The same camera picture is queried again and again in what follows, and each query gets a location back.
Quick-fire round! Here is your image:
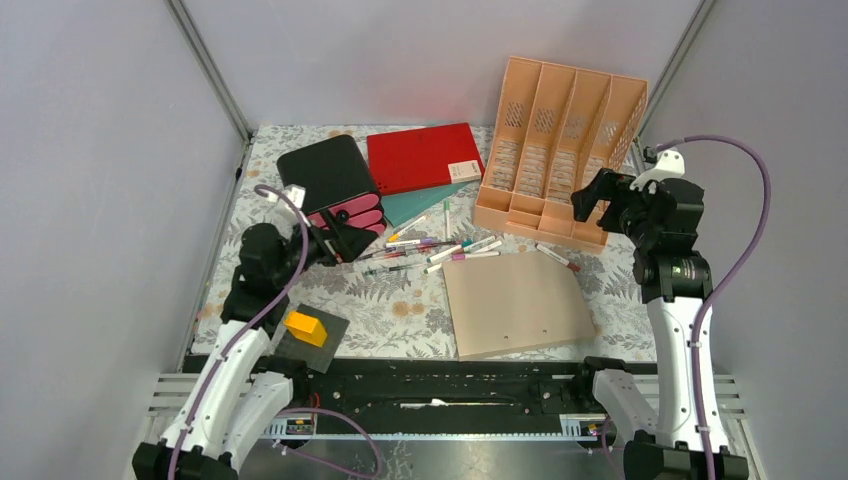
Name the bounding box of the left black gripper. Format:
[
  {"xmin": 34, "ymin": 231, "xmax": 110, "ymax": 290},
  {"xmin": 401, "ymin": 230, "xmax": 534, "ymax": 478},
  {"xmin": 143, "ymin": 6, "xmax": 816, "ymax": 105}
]
[{"xmin": 273, "ymin": 208, "xmax": 378, "ymax": 286}]

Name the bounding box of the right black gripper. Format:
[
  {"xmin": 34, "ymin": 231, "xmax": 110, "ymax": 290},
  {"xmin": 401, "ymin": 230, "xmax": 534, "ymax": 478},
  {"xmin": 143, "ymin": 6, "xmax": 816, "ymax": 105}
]
[{"xmin": 569, "ymin": 167, "xmax": 658, "ymax": 248}]

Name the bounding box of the black pink drawer box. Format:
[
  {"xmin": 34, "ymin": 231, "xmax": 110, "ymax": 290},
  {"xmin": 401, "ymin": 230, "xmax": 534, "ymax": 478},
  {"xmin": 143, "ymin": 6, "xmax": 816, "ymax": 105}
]
[{"xmin": 277, "ymin": 135, "xmax": 387, "ymax": 234}]

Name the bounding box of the red folder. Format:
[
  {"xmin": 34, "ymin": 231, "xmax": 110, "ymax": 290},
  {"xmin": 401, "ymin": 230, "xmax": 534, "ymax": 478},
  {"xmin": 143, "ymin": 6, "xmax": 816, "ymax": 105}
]
[{"xmin": 366, "ymin": 123, "xmax": 484, "ymax": 195}]

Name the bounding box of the beige folder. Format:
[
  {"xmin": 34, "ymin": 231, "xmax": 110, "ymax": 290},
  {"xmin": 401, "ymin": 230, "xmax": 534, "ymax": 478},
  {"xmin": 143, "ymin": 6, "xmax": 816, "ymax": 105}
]
[{"xmin": 442, "ymin": 252, "xmax": 596, "ymax": 361}]

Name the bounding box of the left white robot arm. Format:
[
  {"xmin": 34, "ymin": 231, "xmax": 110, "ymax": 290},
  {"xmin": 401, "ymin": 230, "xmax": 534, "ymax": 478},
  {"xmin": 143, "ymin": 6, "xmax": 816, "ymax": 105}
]
[{"xmin": 131, "ymin": 223, "xmax": 378, "ymax": 479}]

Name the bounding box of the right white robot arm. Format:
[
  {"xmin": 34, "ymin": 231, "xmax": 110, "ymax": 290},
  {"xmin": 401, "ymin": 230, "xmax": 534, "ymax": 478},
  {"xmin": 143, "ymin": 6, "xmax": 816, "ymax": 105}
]
[{"xmin": 571, "ymin": 168, "xmax": 749, "ymax": 479}]

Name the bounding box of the black gel pen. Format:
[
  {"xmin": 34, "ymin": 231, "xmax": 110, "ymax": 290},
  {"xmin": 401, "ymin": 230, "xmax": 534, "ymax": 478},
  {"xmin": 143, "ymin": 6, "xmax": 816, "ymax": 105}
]
[{"xmin": 362, "ymin": 262, "xmax": 428, "ymax": 276}]

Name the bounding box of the teal folder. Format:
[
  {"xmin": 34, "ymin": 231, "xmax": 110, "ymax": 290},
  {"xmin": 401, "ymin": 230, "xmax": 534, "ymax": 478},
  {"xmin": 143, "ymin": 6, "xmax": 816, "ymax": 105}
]
[{"xmin": 381, "ymin": 184, "xmax": 464, "ymax": 227}]

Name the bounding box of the floral table mat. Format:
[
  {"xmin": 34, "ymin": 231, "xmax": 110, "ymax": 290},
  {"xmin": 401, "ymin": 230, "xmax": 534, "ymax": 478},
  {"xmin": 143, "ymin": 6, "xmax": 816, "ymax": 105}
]
[{"xmin": 188, "ymin": 125, "xmax": 655, "ymax": 362}]

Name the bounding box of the purple capped white marker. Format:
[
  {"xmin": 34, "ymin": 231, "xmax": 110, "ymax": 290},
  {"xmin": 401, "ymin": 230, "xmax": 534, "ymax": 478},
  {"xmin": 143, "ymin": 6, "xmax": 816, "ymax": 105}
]
[{"xmin": 385, "ymin": 237, "xmax": 437, "ymax": 249}]

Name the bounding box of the peach plastic file organizer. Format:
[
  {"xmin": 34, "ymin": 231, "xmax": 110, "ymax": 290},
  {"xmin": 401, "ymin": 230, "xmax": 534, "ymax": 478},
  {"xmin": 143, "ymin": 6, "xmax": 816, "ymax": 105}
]
[{"xmin": 472, "ymin": 57, "xmax": 649, "ymax": 254}]

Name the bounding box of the red capped white marker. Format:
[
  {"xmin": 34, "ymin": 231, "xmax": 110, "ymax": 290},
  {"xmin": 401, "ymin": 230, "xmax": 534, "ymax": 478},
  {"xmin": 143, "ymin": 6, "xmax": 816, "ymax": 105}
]
[{"xmin": 536, "ymin": 244, "xmax": 581, "ymax": 272}]

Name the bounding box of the green capped white marker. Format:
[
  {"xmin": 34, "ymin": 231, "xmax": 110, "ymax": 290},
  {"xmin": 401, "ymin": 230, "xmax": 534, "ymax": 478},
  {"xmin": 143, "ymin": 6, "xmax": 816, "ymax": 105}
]
[{"xmin": 424, "ymin": 255, "xmax": 463, "ymax": 274}]

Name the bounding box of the yellow toy block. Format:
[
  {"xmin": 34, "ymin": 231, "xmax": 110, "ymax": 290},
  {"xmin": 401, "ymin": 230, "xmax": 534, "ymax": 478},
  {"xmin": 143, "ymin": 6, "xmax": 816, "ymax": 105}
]
[{"xmin": 284, "ymin": 311, "xmax": 328, "ymax": 347}]

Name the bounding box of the teal capped white marker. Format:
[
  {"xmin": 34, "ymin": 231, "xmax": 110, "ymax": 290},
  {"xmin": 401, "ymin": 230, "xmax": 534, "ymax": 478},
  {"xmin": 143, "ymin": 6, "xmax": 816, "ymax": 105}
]
[{"xmin": 427, "ymin": 235, "xmax": 495, "ymax": 264}]

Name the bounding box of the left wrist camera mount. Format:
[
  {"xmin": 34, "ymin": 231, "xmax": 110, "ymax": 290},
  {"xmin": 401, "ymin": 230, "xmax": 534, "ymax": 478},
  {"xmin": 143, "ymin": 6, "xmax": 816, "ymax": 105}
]
[{"xmin": 275, "ymin": 184, "xmax": 306, "ymax": 223}]

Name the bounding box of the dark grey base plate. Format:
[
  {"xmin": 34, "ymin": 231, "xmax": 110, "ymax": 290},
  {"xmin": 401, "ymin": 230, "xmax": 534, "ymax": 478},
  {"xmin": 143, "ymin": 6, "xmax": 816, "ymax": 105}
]
[{"xmin": 274, "ymin": 304, "xmax": 350, "ymax": 373}]

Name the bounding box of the black mounting rail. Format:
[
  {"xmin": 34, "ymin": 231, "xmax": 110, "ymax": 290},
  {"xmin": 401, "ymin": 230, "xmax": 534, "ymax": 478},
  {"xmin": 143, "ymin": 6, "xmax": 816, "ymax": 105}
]
[{"xmin": 182, "ymin": 354, "xmax": 664, "ymax": 437}]

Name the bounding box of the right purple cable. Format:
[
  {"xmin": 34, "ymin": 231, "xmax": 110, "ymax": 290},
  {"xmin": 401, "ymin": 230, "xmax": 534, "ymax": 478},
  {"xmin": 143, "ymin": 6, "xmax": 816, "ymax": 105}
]
[{"xmin": 652, "ymin": 135, "xmax": 772, "ymax": 480}]

